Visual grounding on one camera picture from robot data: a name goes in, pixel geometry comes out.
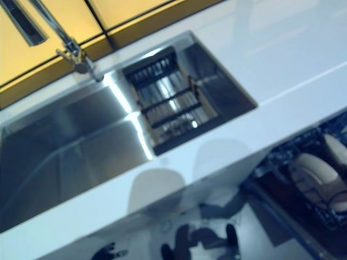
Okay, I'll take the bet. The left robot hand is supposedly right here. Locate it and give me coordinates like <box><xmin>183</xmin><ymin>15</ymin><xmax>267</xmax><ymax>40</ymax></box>
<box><xmin>92</xmin><ymin>242</ymin><xmax>128</xmax><ymax>260</ymax></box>

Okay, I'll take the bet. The open dishwasher door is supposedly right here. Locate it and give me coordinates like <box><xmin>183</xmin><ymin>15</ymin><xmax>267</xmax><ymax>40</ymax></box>
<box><xmin>242</xmin><ymin>181</ymin><xmax>337</xmax><ymax>260</ymax></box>

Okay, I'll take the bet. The stainless steel sink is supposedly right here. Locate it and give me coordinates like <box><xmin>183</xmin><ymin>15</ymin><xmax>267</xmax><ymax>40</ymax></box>
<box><xmin>0</xmin><ymin>30</ymin><xmax>258</xmax><ymax>233</ymax></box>

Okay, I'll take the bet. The yellow panelled window screen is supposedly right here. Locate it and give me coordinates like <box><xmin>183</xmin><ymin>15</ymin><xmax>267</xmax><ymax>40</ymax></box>
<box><xmin>0</xmin><ymin>0</ymin><xmax>226</xmax><ymax>109</ymax></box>

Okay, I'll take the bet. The chrome gooseneck kitchen faucet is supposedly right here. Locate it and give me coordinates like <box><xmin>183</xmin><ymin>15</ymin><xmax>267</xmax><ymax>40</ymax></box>
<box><xmin>0</xmin><ymin>0</ymin><xmax>105</xmax><ymax>82</ymax></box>

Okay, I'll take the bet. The dark metal bracket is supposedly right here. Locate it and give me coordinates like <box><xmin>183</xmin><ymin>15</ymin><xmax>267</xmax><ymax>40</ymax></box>
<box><xmin>225</xmin><ymin>223</ymin><xmax>240</xmax><ymax>260</ymax></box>

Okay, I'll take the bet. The black wire dish drying rack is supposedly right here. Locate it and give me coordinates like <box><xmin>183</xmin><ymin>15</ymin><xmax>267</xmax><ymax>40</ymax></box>
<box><xmin>121</xmin><ymin>45</ymin><xmax>219</xmax><ymax>157</ymax></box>

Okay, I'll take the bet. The dishwasher wire rack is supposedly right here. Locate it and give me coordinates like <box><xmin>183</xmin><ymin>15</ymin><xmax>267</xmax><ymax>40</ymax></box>
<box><xmin>243</xmin><ymin>112</ymin><xmax>347</xmax><ymax>233</ymax></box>

